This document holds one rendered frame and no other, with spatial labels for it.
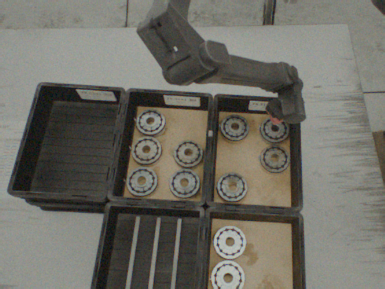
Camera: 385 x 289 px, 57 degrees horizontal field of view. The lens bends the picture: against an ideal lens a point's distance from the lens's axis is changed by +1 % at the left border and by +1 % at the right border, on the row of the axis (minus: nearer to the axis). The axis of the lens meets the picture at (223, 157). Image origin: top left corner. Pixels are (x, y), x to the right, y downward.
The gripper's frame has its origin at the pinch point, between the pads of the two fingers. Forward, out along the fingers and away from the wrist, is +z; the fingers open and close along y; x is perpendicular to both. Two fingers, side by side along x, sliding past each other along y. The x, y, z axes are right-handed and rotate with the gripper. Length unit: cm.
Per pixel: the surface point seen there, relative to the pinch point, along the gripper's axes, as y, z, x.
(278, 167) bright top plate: -8.3, 9.0, -12.0
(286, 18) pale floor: 97, 95, 91
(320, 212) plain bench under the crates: -0.5, 25.2, -31.6
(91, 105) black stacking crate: -50, 11, 46
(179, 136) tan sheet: -29.9, 11.6, 18.0
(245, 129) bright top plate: -9.3, 9.0, 5.9
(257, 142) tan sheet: -7.8, 11.9, 0.3
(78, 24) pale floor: -29, 94, 166
